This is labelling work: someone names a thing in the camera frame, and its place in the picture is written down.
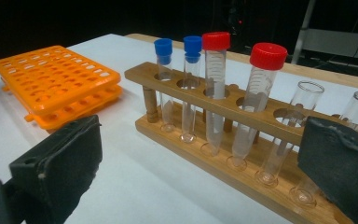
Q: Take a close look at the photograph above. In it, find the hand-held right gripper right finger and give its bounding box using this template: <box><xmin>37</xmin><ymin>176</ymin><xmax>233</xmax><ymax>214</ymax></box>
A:
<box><xmin>297</xmin><ymin>116</ymin><xmax>358</xmax><ymax>224</ymax></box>

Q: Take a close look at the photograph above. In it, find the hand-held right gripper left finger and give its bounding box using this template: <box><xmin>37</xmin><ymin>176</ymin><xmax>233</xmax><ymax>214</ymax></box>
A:
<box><xmin>9</xmin><ymin>115</ymin><xmax>103</xmax><ymax>224</ymax></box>

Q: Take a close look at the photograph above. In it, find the orange plastic tube rack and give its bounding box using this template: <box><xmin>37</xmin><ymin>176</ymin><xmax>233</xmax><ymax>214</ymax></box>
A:
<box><xmin>0</xmin><ymin>45</ymin><xmax>124</xmax><ymax>131</ymax></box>

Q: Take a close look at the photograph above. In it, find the wooden test tube rack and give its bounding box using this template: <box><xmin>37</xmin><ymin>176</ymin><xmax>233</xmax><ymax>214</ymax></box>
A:
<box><xmin>124</xmin><ymin>61</ymin><xmax>358</xmax><ymax>224</ymax></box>

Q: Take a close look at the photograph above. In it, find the red cap test tube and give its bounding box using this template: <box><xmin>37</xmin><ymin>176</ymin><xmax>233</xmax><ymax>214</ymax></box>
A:
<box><xmin>227</xmin><ymin>42</ymin><xmax>289</xmax><ymax>172</ymax></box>
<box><xmin>200</xmin><ymin>31</ymin><xmax>231</xmax><ymax>157</ymax></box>

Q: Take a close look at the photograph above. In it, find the blue cap test tube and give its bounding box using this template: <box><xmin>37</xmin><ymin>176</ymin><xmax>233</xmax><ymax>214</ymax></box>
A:
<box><xmin>179</xmin><ymin>35</ymin><xmax>203</xmax><ymax>144</ymax></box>
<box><xmin>153</xmin><ymin>37</ymin><xmax>176</xmax><ymax>133</ymax></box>

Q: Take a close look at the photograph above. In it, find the white table mat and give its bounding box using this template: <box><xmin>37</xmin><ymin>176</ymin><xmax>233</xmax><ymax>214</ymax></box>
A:
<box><xmin>0</xmin><ymin>33</ymin><xmax>358</xmax><ymax>224</ymax></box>

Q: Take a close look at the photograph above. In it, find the white metal stand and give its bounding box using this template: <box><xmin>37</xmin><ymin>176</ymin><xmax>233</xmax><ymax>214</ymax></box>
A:
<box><xmin>290</xmin><ymin>0</ymin><xmax>358</xmax><ymax>63</ymax></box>

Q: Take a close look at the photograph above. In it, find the dark equipment with red light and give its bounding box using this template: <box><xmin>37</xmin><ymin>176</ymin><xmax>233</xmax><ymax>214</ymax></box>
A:
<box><xmin>227</xmin><ymin>0</ymin><xmax>250</xmax><ymax>48</ymax></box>

